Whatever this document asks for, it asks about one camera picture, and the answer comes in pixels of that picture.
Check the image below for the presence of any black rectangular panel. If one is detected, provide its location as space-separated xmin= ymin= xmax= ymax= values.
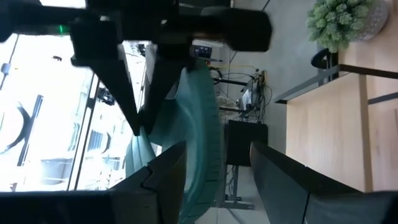
xmin=224 ymin=119 xmax=269 ymax=167

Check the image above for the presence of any black ceiling spotlight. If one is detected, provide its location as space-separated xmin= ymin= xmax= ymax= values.
xmin=96 ymin=88 xmax=116 ymax=106

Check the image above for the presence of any green succulent in patterned pot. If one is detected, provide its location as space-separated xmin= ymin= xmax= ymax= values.
xmin=306 ymin=0 xmax=391 ymax=54

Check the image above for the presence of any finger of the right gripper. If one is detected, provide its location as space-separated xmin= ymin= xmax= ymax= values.
xmin=93 ymin=62 xmax=141 ymax=137
xmin=141 ymin=58 xmax=192 ymax=134

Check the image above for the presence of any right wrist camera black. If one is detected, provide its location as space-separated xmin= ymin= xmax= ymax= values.
xmin=192 ymin=6 xmax=274 ymax=53

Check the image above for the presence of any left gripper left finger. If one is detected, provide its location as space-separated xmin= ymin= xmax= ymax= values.
xmin=110 ymin=141 xmax=187 ymax=224

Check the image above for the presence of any black aluminium rig frame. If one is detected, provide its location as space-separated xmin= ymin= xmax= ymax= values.
xmin=310 ymin=47 xmax=340 ymax=86

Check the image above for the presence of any metal overhead crossbar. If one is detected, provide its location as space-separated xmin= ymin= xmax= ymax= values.
xmin=67 ymin=73 xmax=102 ymax=191

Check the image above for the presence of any green rubber slide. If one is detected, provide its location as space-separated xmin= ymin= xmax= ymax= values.
xmin=125 ymin=60 xmax=225 ymax=224

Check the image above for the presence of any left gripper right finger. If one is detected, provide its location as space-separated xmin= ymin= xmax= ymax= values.
xmin=250 ymin=141 xmax=398 ymax=224

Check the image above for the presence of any wooden shelf with black frame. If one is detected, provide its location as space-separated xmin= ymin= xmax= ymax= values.
xmin=274 ymin=63 xmax=398 ymax=193

